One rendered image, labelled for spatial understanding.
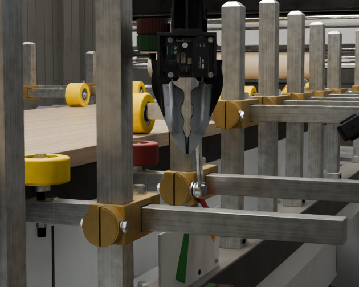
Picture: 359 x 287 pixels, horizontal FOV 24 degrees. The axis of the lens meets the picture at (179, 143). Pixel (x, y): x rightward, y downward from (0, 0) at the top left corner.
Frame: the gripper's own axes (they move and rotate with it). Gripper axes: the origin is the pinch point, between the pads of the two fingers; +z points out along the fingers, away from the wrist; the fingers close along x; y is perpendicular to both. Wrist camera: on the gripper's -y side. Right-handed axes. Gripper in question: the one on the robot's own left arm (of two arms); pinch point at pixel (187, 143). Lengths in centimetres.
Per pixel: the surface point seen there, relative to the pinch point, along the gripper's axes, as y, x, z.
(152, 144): -27.0, -5.8, 2.5
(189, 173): -19.0, 0.2, 6.3
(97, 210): 5.6, -10.9, 7.8
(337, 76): -137, 43, -8
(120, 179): 3.7, -8.2, 4.1
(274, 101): -66, 17, -3
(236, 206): -43.5, 8.5, 15.2
